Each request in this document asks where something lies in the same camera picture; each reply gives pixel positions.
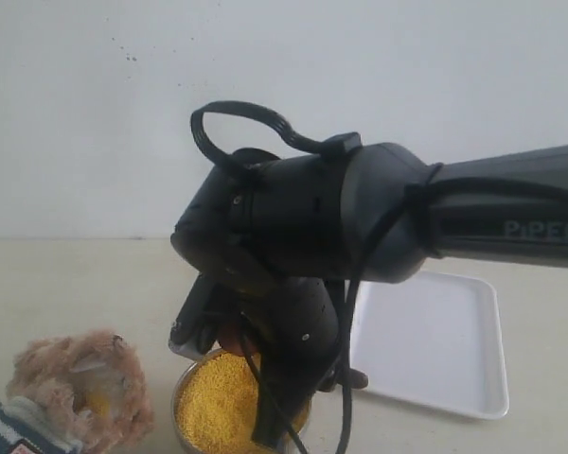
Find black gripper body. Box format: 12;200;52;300
236;277;348;447

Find dark wooden spoon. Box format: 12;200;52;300
215;321;368;389

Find white rectangular plastic tray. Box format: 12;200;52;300
350;271;509;420

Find teddy bear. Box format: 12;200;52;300
0;329;154;453

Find black flat ribbon cable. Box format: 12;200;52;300
189;100;364;183

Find steel bowl of yellow millet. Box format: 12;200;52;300
172;347;313;454

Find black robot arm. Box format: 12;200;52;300
169;144;568;449

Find black round cable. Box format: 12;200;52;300
239;163;568;454

